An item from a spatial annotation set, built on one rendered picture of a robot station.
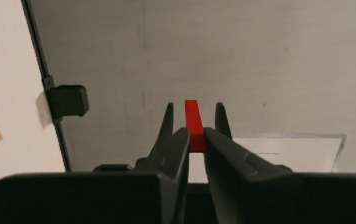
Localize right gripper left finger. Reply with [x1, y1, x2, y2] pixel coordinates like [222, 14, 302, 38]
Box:
[0, 127, 190, 224]

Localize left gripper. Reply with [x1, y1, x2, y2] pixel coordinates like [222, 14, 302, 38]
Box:
[93, 102, 294, 224]

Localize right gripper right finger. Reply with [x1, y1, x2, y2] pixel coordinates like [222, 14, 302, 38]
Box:
[203, 127, 356, 224]

